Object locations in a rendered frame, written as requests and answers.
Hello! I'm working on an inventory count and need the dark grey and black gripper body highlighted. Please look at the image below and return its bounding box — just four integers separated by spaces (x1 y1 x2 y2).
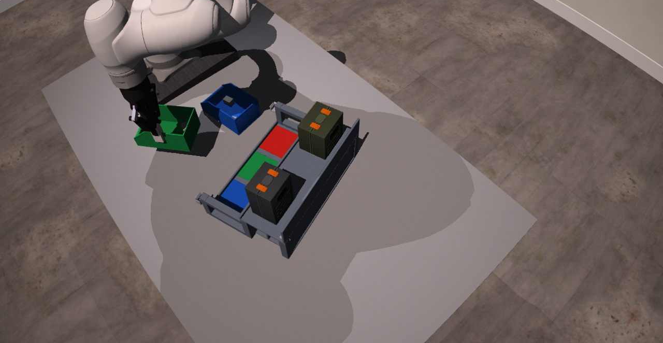
120 76 151 112

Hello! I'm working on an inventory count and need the blue bin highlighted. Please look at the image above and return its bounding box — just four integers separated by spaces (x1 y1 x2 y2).
200 83 261 135

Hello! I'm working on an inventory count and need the green bin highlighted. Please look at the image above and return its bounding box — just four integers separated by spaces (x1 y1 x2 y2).
134 105 200 152

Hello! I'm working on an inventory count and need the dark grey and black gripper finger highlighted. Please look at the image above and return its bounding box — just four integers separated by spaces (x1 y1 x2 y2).
147 83 163 133
129 100 165 142

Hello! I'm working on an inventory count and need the black metal shelf rack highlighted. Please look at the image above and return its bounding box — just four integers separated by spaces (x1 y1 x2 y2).
195 102 360 259

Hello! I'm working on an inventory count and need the olive green tool case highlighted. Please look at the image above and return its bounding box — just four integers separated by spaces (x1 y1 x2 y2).
297 102 343 160

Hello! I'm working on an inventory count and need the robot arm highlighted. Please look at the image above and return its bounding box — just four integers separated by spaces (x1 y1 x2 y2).
84 0 251 89

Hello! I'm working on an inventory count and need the black case with orange latches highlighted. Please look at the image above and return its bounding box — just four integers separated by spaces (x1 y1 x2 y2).
245 162 294 225

